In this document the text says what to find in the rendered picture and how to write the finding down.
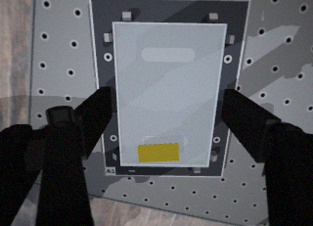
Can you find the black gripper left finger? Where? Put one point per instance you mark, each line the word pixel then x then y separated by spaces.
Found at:
pixel 70 137

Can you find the grey perforated base plate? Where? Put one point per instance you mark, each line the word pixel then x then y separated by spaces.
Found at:
pixel 276 73

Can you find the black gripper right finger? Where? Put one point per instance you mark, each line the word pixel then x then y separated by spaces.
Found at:
pixel 286 151

